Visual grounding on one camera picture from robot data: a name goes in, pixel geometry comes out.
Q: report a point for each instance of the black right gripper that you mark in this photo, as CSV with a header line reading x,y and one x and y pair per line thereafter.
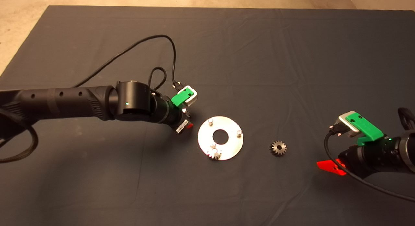
x,y
369,158

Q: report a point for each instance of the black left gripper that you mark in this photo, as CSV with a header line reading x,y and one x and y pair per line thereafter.
x,y
175,117

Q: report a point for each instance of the small steel planetary gear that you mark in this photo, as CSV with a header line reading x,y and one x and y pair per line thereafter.
x,y
218,155
186,113
282,151

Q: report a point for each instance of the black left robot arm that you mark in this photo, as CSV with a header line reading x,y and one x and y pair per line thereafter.
x,y
65,102

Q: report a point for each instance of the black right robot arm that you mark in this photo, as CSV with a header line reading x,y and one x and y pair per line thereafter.
x,y
408,151

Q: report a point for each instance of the round metal carrier plate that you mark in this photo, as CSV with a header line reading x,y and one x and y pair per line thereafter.
x,y
233,148

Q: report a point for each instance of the dark grey table cloth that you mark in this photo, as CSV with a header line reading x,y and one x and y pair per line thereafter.
x,y
227,57

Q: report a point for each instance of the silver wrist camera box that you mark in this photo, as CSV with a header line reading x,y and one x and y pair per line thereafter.
x,y
193,99
354,132

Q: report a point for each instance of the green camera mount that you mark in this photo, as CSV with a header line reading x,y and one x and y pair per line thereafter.
x,y
180,98
366,128

